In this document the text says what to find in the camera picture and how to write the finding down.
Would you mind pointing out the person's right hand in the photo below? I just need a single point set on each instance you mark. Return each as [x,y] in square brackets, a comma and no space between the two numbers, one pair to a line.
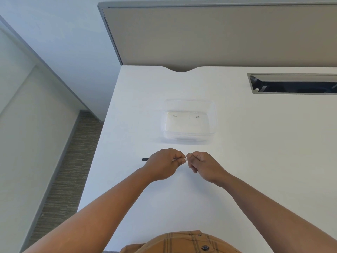
[209,168]

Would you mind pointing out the person's left hand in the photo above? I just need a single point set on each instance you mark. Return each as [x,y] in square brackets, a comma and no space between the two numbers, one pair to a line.
[162,165]

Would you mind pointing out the white pen with black cap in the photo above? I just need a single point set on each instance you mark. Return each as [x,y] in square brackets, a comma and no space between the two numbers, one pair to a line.
[186,160]

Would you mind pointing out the person's left forearm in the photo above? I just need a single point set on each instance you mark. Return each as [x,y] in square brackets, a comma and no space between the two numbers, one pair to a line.
[92,221]

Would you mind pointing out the person's right forearm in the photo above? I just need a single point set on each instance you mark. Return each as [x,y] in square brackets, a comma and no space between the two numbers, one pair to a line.
[276,216]

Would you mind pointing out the clear plastic container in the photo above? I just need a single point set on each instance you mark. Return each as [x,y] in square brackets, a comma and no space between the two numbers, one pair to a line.
[187,125]

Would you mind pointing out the brown plaid shirt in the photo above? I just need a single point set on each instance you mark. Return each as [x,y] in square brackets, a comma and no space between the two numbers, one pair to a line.
[176,243]

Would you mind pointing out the beige desk partition panel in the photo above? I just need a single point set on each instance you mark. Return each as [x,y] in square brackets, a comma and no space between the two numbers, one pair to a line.
[223,36]

